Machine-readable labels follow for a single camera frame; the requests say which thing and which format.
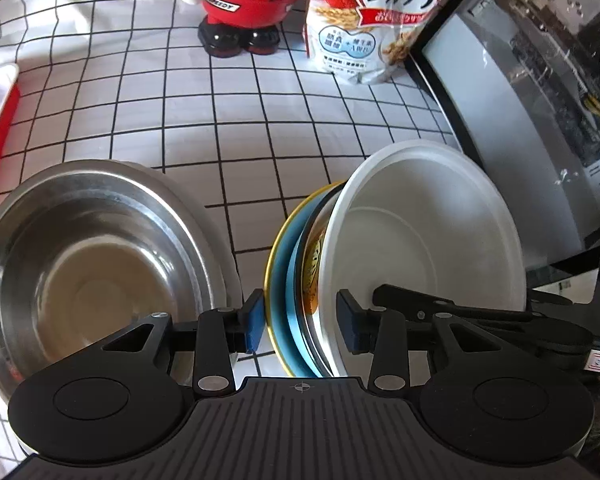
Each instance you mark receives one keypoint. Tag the white paper bowl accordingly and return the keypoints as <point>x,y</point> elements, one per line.
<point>421,216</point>

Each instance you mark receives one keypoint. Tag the red Calbee cereal bag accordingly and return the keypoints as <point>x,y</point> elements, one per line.
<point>364,41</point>

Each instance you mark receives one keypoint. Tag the blue enamel bowl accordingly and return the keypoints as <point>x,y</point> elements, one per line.
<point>295,304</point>

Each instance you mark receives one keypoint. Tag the stainless steel bowl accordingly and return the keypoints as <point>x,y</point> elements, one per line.
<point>87,248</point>

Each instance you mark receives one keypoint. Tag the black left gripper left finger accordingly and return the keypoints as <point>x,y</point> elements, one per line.
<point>220,335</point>

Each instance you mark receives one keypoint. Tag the white floral ceramic bowl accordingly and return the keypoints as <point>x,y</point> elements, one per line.
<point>214,235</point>

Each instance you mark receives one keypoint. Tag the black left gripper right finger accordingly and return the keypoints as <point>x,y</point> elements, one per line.
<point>382,334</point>

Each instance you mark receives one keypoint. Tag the white yellow-rimmed bowl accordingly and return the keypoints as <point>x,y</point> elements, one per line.
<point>290,357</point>

